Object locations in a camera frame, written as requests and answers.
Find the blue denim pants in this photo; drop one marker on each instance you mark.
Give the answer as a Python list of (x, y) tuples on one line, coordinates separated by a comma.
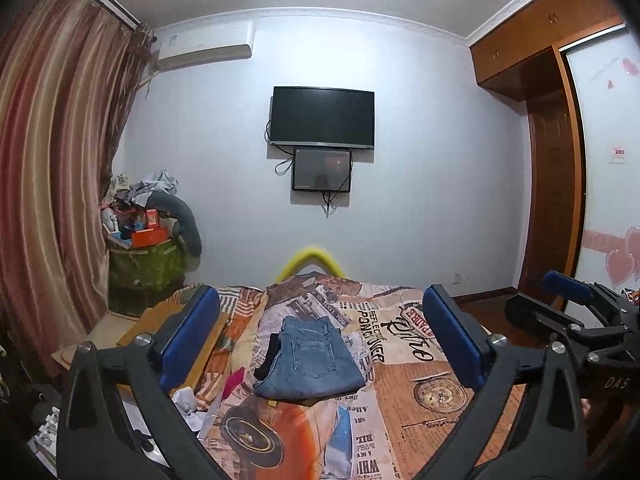
[(305, 360)]

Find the magenta cloth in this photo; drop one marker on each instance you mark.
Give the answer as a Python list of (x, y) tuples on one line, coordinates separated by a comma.
[(234, 382)]

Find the white air conditioner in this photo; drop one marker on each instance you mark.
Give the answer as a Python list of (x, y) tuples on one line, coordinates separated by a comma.
[(205, 50)]

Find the black cloth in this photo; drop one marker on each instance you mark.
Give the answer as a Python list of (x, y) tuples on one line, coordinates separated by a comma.
[(267, 360)]

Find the grey tube pillow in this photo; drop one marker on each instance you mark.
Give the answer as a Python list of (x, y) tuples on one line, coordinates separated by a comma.
[(187, 220)]

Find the green storage box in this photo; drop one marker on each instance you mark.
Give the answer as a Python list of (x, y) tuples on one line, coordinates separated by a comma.
[(145, 275)]

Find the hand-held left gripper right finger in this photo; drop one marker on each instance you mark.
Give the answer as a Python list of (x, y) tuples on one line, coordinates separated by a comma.
[(452, 340)]

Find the black wall television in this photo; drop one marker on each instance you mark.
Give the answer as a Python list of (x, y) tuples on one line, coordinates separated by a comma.
[(322, 117)]

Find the orange box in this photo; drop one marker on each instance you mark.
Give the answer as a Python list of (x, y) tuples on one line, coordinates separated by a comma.
[(147, 237)]

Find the brown wooden door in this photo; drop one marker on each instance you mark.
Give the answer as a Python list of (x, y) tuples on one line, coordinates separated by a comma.
[(552, 185)]

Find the yellow curved object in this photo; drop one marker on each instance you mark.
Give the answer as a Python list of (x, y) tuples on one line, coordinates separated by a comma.
[(310, 254)]

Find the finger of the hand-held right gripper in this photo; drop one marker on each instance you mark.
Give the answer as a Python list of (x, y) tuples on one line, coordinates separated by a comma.
[(530, 310), (565, 282)]

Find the small black monitor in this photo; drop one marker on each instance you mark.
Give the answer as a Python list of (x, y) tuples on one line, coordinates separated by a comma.
[(322, 170)]

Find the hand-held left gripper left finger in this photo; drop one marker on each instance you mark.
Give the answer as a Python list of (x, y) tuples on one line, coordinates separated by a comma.
[(190, 340)]

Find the wooden overhead cabinet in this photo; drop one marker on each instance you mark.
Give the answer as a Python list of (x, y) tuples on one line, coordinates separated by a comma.
[(530, 40)]

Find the white wall socket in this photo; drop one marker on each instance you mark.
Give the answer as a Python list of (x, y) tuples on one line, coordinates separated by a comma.
[(457, 278)]

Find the printed blanket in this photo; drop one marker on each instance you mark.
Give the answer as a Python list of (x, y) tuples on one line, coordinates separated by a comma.
[(400, 410)]

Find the pile of clothes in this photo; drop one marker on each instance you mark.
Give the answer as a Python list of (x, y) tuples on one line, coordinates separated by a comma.
[(140, 187)]

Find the heart print sliding door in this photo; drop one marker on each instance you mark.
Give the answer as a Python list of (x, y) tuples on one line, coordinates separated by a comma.
[(605, 210)]

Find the pile of papers and boxes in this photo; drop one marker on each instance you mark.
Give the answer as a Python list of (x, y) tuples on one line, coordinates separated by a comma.
[(47, 425)]

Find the striped pink curtain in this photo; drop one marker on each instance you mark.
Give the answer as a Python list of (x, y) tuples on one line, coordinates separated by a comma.
[(50, 160)]

